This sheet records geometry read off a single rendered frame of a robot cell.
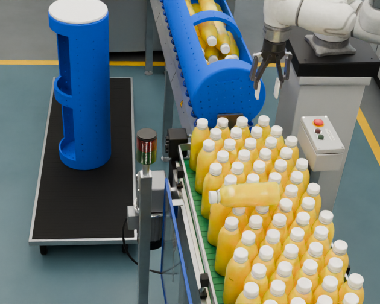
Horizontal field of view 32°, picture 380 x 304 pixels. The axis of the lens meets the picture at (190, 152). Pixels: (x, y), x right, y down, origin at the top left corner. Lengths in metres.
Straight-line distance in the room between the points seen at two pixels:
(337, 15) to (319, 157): 0.52
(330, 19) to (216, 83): 0.57
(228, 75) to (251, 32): 2.97
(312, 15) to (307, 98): 0.94
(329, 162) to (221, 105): 0.47
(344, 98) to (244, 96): 0.66
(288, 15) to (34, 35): 3.37
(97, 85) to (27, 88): 1.34
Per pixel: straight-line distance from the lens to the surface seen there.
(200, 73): 2.46
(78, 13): 3.20
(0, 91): 4.59
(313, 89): 2.95
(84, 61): 3.22
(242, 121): 2.35
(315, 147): 2.32
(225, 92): 2.47
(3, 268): 3.36
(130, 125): 3.94
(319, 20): 2.07
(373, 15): 2.79
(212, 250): 2.15
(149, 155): 2.02
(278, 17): 2.12
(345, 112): 3.06
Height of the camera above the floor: 2.45
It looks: 38 degrees down
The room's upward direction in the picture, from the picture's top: 4 degrees clockwise
